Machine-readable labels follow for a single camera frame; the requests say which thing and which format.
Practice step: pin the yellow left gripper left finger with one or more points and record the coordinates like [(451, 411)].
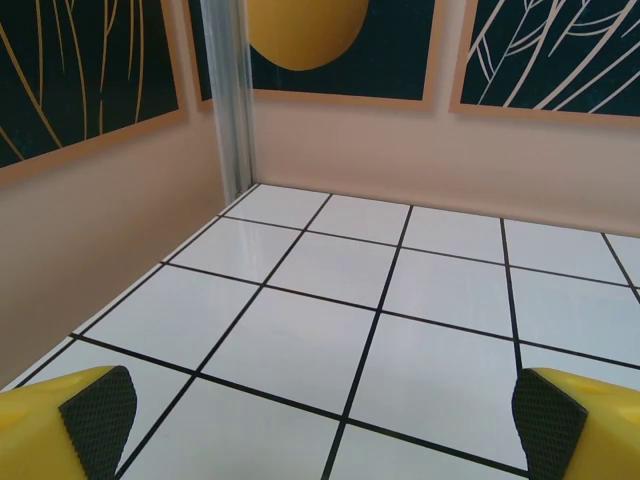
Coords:
[(60, 430)]

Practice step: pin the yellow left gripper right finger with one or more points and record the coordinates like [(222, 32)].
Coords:
[(580, 430)]

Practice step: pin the pink oval gold grass panel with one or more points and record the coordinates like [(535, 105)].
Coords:
[(75, 50)]

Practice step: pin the orange circle pink leaves panel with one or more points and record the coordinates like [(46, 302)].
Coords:
[(550, 50)]

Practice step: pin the aluminium corner post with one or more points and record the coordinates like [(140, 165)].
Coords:
[(230, 100)]

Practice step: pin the gold oval wall panel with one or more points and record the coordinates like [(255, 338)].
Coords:
[(300, 30)]

